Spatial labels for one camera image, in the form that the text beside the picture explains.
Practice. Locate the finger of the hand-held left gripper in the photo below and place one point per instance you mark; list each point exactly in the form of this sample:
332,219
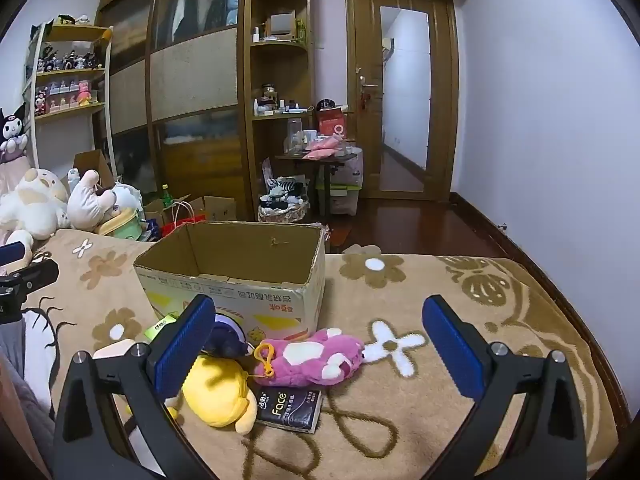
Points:
35,275
11,254

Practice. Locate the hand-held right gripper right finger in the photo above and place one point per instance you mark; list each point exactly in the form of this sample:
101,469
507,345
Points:
452,347

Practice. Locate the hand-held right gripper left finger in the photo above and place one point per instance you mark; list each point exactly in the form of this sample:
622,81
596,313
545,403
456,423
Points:
182,345

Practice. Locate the green tissue pack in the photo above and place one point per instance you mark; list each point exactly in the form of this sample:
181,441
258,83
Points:
159,329

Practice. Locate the pink plush toy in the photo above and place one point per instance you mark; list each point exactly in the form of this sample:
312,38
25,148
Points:
310,360

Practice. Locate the person's left forearm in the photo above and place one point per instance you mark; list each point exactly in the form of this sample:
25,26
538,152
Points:
11,345

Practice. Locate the cream brown-spotted plush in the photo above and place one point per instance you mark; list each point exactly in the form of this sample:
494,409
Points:
32,200

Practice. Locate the beige floral blanket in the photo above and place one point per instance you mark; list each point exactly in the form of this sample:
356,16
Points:
450,280

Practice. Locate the white plush toy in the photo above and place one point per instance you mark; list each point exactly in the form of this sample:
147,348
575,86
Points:
90,202

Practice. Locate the green and yellow plush toy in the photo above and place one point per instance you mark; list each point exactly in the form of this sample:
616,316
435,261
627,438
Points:
125,225

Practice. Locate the blue bag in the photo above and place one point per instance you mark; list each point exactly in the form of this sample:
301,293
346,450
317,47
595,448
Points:
153,229

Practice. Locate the white fluffy plush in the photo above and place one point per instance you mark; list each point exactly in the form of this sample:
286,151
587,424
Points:
129,197

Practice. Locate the tall open cardboard box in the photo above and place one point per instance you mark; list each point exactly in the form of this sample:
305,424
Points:
92,162

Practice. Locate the black tissue pack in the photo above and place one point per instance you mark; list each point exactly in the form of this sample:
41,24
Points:
287,410

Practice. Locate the black and purple plush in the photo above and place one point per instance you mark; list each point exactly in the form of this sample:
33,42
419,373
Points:
12,130

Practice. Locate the low open cardboard box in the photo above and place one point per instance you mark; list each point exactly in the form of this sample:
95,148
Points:
220,207

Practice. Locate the green bottle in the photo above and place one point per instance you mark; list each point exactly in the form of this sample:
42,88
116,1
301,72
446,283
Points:
166,195

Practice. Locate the row of pink boxed figures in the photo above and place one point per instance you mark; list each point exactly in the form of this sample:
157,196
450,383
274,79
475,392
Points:
65,97

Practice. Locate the wicker basket of socks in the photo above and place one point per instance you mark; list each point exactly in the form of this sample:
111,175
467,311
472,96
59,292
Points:
282,205

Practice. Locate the clear storage box green lid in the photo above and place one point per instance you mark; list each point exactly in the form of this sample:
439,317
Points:
345,180

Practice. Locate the row of dark figurines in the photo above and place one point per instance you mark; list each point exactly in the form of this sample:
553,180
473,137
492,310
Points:
65,60

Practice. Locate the white and yellow display shelf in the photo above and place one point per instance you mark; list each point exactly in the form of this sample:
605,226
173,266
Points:
70,32

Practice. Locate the small dark table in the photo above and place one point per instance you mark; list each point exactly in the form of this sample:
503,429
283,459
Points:
320,159

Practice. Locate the clear plastic container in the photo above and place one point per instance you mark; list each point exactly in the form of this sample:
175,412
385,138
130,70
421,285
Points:
294,135

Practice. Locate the pink packets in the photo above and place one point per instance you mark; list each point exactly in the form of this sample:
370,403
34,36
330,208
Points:
320,147

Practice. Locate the wooden corner shelf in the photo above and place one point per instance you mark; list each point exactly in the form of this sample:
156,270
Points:
247,110

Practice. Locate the wooden wardrobe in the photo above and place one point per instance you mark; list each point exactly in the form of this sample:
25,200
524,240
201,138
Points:
190,75

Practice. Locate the red bag with white circle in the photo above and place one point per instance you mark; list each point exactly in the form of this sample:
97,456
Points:
331,124

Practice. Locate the row of small cosmetic bottles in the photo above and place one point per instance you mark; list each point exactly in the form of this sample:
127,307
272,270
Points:
280,105

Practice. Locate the red hanging ornament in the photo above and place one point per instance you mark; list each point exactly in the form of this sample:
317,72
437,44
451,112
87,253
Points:
366,101

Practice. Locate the wooden door with glass panel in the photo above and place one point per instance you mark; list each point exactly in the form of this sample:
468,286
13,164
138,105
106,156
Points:
365,35

